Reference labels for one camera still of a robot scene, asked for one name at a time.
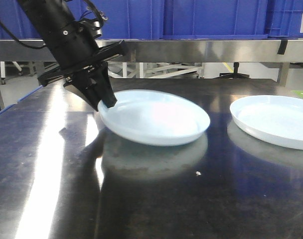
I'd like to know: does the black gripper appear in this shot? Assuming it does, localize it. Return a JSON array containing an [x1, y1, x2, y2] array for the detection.
[[38, 40, 128, 111]]

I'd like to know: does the light blue plate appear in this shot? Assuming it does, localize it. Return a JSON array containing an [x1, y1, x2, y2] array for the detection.
[[230, 95, 303, 150], [98, 90, 210, 146]]

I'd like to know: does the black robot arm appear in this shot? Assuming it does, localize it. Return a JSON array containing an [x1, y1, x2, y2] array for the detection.
[[18, 0, 128, 110]]

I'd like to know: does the left steel shelf leg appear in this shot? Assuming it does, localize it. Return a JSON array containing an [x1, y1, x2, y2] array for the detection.
[[35, 61, 48, 87]]

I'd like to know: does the steel shelf leg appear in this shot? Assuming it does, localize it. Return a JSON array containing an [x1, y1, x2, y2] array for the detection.
[[277, 63, 290, 87], [35, 61, 48, 87]]

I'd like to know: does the right steel shelf leg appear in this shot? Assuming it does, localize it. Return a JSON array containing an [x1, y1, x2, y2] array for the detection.
[[277, 63, 290, 87]]

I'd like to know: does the middle blue plastic crate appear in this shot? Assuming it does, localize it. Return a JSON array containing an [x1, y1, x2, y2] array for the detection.
[[92, 0, 164, 40]]

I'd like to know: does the blue plastic crate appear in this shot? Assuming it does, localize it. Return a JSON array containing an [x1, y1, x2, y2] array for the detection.
[[92, 0, 164, 40], [162, 0, 268, 40], [0, 0, 41, 40]]

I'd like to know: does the right blue plastic crate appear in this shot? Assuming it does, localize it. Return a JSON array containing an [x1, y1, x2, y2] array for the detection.
[[162, 0, 268, 40]]

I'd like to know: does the left blue plastic crate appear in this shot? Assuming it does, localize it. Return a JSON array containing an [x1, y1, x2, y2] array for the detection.
[[0, 0, 41, 40]]

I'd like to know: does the black office chair base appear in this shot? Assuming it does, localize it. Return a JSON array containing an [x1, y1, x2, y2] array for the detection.
[[215, 62, 250, 79]]

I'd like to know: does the black tape strip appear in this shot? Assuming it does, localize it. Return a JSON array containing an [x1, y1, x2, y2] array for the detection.
[[277, 39, 288, 55]]

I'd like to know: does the white metal frame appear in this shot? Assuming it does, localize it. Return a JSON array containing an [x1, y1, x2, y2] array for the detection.
[[108, 62, 204, 79]]

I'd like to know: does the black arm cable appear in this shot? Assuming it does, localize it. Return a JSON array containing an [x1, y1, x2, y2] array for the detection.
[[0, 11, 47, 50]]

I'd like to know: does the stainless steel shelf rail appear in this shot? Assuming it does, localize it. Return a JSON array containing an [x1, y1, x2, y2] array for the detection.
[[0, 38, 303, 63]]

